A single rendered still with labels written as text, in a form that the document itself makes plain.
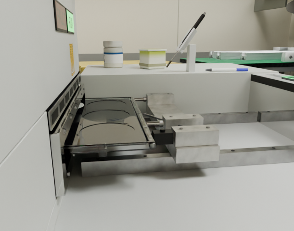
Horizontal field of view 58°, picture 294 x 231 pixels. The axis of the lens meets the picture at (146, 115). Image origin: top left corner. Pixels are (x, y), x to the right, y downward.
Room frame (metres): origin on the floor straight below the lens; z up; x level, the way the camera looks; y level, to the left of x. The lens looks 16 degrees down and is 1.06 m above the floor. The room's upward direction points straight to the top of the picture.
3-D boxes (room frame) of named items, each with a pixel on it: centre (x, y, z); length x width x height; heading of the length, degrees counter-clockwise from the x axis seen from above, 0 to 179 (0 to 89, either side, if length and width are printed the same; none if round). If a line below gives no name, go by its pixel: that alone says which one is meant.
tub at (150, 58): (0.97, -0.02, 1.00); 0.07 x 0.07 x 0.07; 28
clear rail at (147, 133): (0.59, 0.02, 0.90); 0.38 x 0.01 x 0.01; 8
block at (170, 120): (0.54, -0.08, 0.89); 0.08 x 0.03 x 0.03; 98
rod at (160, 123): (0.53, -0.01, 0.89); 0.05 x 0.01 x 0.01; 98
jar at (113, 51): (1.01, 0.12, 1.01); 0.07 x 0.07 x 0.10
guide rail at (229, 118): (0.75, -0.09, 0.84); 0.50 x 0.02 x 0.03; 98
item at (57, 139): (0.55, 0.16, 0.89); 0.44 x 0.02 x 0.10; 8
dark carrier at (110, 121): (0.56, 0.20, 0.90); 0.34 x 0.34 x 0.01; 8
